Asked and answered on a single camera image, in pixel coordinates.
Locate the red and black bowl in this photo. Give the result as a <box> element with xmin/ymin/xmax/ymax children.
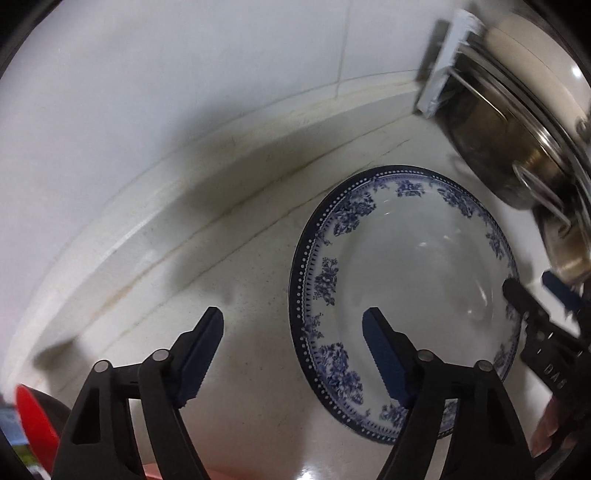
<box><xmin>15</xmin><ymin>384</ymin><xmax>71</xmax><ymax>475</ymax></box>

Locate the small blue floral plate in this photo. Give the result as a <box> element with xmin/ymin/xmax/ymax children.
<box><xmin>288</xmin><ymin>165</ymin><xmax>521</xmax><ymax>444</ymax></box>

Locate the pink bowl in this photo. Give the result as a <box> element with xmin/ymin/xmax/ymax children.
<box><xmin>143</xmin><ymin>463</ymin><xmax>235</xmax><ymax>480</ymax></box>

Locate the right hand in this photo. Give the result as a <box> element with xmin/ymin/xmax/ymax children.
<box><xmin>530</xmin><ymin>397</ymin><xmax>568</xmax><ymax>458</ymax></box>

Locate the steel pot lower right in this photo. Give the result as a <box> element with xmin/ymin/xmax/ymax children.
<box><xmin>539</xmin><ymin>207</ymin><xmax>590</xmax><ymax>287</ymax></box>

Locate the steel pot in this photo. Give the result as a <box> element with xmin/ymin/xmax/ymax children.
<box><xmin>539</xmin><ymin>207</ymin><xmax>590</xmax><ymax>287</ymax></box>
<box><xmin>438</xmin><ymin>46</ymin><xmax>572</xmax><ymax>229</ymax></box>

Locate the steel pot lower left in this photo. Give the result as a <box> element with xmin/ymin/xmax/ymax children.
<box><xmin>438</xmin><ymin>46</ymin><xmax>572</xmax><ymax>229</ymax></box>

